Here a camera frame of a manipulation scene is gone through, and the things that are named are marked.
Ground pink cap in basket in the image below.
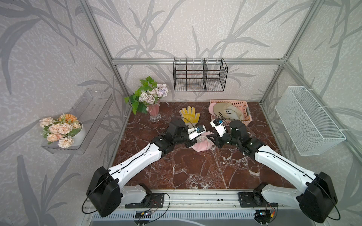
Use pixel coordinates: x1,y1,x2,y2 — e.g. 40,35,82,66
208,102,216,116

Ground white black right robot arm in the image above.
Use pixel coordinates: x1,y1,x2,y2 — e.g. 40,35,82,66
208,118,338,223

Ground beige baseball cap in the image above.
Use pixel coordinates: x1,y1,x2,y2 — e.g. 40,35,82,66
213,103,244,121

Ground green and lilac flower bouquet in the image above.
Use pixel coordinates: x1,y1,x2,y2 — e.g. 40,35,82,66
124,76,169,115

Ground black wire wall basket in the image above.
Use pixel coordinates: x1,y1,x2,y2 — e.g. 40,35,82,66
173,58,229,92

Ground white pot peach flowers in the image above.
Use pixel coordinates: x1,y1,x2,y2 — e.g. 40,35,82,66
39,114,86,149

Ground pink plastic basket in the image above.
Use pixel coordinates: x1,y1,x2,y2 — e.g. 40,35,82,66
210,99,252,126

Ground pink baseball cap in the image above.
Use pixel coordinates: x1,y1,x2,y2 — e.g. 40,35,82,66
191,131,216,152

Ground clear acrylic wall shelf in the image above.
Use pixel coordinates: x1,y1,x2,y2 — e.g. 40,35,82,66
41,89,114,154

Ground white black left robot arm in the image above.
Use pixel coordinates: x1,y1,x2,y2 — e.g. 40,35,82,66
86,119,206,217

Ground pink glass vase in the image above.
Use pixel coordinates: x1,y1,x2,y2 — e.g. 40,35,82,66
147,104,162,122

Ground yellow white work gloves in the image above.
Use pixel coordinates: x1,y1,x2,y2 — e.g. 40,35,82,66
179,106,200,129

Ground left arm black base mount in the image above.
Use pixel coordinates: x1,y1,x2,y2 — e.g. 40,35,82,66
125,193,165,209

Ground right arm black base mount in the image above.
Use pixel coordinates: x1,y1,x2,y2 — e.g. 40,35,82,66
238,192,279,208

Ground white mesh wall basket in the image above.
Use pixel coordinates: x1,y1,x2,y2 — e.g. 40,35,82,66
275,86,346,156

